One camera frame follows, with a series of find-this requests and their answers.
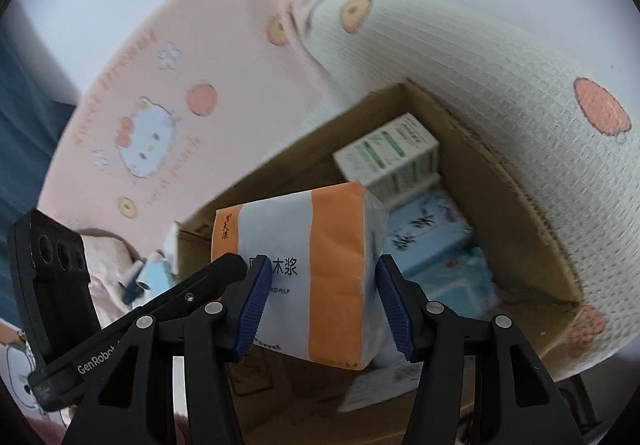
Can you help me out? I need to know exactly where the pale pink pillow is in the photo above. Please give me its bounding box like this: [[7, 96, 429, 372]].
[[80, 232, 146, 326]]

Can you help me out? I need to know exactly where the cream waffle blanket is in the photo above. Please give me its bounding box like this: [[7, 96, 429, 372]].
[[300, 0, 640, 378]]

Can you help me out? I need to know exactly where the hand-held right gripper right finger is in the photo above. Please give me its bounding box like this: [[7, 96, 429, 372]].
[[375, 255, 583, 445]]

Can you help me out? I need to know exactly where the light blue wet wipes pack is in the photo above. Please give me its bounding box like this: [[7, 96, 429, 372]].
[[415, 245, 501, 316]]

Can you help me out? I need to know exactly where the brown cardboard box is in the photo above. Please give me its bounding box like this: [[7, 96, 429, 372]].
[[172, 80, 586, 445]]

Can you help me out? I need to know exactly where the long light blue box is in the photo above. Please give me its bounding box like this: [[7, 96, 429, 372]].
[[147, 255, 176, 291]]

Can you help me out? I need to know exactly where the orange white tissue pack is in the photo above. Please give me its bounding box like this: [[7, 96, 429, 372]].
[[210, 181, 391, 371]]

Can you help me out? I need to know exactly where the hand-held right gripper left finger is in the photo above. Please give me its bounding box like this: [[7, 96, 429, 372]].
[[60, 267, 273, 445]]

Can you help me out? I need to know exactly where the dark blue denim glasses case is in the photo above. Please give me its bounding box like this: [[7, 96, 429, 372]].
[[121, 282, 146, 305]]

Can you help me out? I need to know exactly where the green and white box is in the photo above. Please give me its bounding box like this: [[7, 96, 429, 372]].
[[332, 112, 441, 198]]

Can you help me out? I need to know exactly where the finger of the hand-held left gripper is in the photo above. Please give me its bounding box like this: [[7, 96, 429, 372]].
[[100, 252, 251, 338]]

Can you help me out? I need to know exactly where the dark blue curtain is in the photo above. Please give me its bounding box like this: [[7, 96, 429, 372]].
[[0, 25, 81, 251]]

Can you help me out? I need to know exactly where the light blue square box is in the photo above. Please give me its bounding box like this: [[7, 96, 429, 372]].
[[387, 190, 473, 276]]

